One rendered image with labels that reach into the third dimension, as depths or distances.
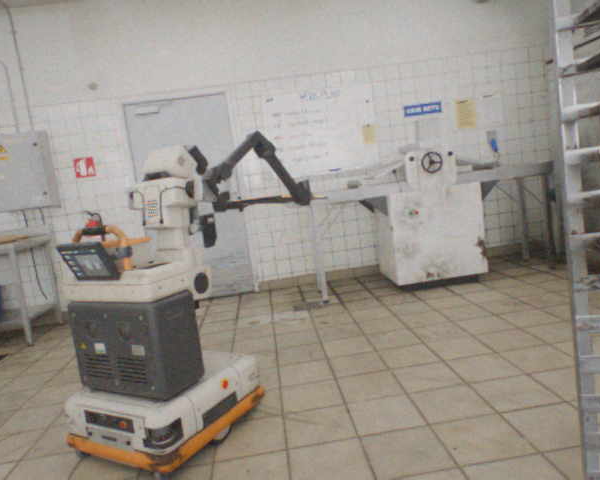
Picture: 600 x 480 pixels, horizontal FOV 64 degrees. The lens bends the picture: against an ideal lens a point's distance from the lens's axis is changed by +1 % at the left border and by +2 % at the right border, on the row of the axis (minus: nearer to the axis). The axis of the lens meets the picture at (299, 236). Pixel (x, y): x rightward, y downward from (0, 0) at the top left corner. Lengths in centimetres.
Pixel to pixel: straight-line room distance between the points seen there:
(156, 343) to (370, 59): 387
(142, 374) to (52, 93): 369
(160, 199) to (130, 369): 75
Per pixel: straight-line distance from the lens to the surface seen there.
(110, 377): 225
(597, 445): 135
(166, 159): 232
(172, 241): 231
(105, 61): 520
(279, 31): 509
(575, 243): 119
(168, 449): 205
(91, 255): 201
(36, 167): 509
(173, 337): 202
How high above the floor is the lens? 108
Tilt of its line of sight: 7 degrees down
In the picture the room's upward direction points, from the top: 8 degrees counter-clockwise
